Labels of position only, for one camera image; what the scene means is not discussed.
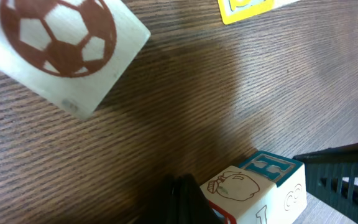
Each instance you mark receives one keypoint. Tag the wooden block yellow S side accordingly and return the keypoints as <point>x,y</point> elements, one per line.
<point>236,10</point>

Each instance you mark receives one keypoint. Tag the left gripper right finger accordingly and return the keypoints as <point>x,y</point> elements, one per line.
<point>193,207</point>

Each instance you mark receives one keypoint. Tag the blue H letter block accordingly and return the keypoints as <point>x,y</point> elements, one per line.
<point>283,188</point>

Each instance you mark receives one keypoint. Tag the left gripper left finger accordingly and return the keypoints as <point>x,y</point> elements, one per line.
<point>162,208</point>

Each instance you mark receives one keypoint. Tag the wooden block yellow W side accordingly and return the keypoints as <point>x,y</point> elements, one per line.
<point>70,52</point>

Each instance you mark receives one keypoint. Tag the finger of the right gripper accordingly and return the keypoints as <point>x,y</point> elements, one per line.
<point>332,177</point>

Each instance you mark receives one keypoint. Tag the wooden block green side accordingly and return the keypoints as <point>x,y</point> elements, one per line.
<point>240,196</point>

